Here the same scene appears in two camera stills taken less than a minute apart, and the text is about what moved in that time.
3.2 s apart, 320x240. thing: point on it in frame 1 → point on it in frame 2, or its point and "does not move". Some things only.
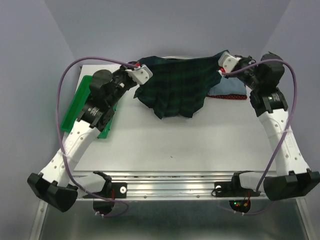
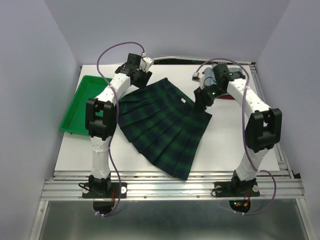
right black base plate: [233, 188] does not move
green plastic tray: [78, 98] does not move
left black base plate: [117, 190] does not move
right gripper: [246, 59] → [201, 100]
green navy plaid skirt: [179, 86] → [164, 124]
